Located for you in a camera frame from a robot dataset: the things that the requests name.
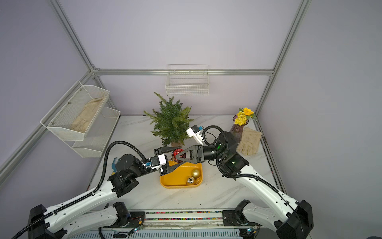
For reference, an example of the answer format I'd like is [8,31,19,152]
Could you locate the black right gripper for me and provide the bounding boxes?
[178,145,228,165]

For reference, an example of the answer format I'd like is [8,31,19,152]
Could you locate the red glitter ball ornament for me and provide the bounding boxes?
[172,148,187,163]

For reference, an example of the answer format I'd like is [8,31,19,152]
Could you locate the shiny gold ball ornament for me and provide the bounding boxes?
[191,168,202,179]

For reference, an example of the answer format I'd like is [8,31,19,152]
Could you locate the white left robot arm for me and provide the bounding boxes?
[25,141,177,239]

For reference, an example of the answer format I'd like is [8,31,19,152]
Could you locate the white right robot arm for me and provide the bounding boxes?
[182,126,314,239]

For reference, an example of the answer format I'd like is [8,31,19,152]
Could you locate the small green christmas tree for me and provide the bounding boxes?
[144,92,193,146]

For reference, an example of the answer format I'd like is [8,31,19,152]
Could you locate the yellow plastic tray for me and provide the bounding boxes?
[160,163,203,189]

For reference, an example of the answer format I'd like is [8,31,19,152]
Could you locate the purple glass vase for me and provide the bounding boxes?
[230,115,249,143]

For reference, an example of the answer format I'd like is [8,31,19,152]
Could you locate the beige glove on table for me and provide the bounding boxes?
[236,127,262,156]

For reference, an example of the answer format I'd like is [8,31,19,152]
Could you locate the yellow artificial flowers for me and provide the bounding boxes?
[233,108,257,126]

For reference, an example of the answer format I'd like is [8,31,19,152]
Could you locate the beige glove in shelf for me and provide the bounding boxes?
[70,97,105,133]

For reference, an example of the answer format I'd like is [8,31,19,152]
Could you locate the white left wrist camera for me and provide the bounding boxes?
[143,154,168,170]

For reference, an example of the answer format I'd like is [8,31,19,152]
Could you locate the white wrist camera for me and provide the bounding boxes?
[143,154,168,170]
[186,125,204,145]

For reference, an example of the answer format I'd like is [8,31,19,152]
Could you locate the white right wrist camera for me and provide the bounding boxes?
[186,125,204,145]

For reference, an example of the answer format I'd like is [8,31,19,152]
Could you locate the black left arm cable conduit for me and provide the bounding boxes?
[11,140,148,239]

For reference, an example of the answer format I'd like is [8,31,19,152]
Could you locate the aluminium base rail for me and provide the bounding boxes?
[69,205,278,239]

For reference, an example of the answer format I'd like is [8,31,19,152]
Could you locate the white wire wall basket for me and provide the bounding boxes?
[165,64,210,97]

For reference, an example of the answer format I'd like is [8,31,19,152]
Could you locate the white mesh double wall shelf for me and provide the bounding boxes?
[40,81,120,158]

